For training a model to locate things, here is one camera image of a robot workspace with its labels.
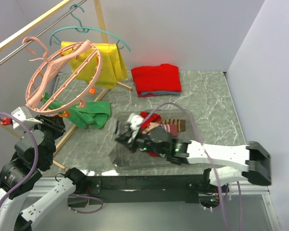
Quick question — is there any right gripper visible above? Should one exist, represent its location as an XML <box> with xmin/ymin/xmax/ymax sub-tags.
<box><xmin>116</xmin><ymin>126</ymin><xmax>166</xmax><ymax>154</ymax></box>

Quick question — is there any brown striped sock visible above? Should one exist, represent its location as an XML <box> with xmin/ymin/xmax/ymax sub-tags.
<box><xmin>161</xmin><ymin>119</ymin><xmax>186</xmax><ymax>132</ymax></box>

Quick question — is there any red christmas sock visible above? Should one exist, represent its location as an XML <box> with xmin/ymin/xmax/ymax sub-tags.
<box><xmin>148</xmin><ymin>152</ymin><xmax>160</xmax><ymax>157</ymax></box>

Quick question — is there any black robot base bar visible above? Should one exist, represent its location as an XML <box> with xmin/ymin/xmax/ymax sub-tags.
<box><xmin>75</xmin><ymin>173</ymin><xmax>218</xmax><ymax>204</ymax></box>

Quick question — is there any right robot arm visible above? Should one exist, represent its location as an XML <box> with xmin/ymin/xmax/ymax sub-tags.
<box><xmin>113</xmin><ymin>120</ymin><xmax>272</xmax><ymax>192</ymax></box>

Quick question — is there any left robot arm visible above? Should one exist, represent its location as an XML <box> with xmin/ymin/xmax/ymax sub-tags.
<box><xmin>0</xmin><ymin>113</ymin><xmax>87</xmax><ymax>231</ymax></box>

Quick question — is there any pink round clip hanger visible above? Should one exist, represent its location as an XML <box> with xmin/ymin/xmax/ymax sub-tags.
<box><xmin>22</xmin><ymin>36</ymin><xmax>104</xmax><ymax>118</ymax></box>

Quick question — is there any teal plastic hanger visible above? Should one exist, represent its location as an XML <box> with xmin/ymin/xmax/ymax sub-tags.
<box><xmin>49</xmin><ymin>13</ymin><xmax>131</xmax><ymax>52</ymax></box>

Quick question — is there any clear plastic tray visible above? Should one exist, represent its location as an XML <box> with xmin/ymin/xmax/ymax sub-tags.
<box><xmin>110</xmin><ymin>109</ymin><xmax>197</xmax><ymax>169</ymax></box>

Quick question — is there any green cloth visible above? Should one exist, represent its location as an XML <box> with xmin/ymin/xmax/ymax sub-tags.
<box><xmin>42</xmin><ymin>92</ymin><xmax>112</xmax><ymax>130</ymax></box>

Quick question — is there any grey folded shirt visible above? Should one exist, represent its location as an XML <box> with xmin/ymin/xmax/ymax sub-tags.
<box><xmin>134</xmin><ymin>83</ymin><xmax>182</xmax><ymax>97</ymax></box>

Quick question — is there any yellow cloth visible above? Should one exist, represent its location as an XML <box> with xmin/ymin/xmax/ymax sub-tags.
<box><xmin>75</xmin><ymin>43</ymin><xmax>129</xmax><ymax>89</ymax></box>

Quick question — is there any red folded shirt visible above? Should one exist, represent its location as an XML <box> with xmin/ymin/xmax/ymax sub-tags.
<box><xmin>131</xmin><ymin>64</ymin><xmax>182</xmax><ymax>93</ymax></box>

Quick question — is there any metal hanging rod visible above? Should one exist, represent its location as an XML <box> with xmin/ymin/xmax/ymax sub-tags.
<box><xmin>0</xmin><ymin>0</ymin><xmax>76</xmax><ymax>66</ymax></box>

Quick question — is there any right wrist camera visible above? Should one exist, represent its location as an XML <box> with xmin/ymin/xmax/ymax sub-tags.
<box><xmin>127</xmin><ymin>113</ymin><xmax>144</xmax><ymax>143</ymax></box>

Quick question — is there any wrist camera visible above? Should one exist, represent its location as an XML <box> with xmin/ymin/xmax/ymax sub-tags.
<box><xmin>0</xmin><ymin>106</ymin><xmax>42</xmax><ymax>131</ymax></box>
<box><xmin>127</xmin><ymin>113</ymin><xmax>144</xmax><ymax>143</ymax></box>

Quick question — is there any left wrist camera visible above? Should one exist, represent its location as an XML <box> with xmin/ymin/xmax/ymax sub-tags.
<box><xmin>0</xmin><ymin>106</ymin><xmax>42</xmax><ymax>131</ymax></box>

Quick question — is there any wooden clothes rack frame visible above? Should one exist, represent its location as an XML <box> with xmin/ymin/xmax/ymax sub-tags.
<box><xmin>0</xmin><ymin>0</ymin><xmax>132</xmax><ymax>171</ymax></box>

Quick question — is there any aluminium rail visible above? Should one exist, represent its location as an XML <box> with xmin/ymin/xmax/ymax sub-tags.
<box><xmin>29</xmin><ymin>178</ymin><xmax>270</xmax><ymax>197</ymax></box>

